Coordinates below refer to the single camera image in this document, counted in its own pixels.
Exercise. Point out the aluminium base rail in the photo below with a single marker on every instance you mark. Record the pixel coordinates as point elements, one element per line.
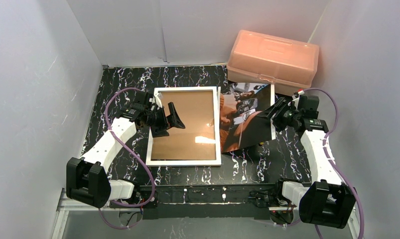
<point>260,197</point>

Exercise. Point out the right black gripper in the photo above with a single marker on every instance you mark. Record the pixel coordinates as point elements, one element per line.
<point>279,110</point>

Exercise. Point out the white wooden photo frame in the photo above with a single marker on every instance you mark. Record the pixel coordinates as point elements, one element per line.
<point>218,161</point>

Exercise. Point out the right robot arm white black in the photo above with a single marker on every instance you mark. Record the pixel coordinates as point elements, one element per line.
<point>327,200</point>

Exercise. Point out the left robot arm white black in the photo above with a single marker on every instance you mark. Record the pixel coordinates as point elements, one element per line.
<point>86,177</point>

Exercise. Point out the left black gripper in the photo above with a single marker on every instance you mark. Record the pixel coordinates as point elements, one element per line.
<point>165,118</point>

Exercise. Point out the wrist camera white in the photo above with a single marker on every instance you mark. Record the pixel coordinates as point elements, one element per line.
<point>296,96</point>
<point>156,99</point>

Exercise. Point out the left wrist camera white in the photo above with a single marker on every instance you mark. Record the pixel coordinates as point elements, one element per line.
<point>156,99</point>

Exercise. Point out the pink plastic storage box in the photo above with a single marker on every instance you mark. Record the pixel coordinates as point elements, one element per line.
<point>289,65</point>

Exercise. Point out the printed colour photo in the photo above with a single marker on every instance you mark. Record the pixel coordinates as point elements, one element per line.
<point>243,117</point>

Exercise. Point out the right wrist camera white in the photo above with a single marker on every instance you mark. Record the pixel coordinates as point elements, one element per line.
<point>296,96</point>

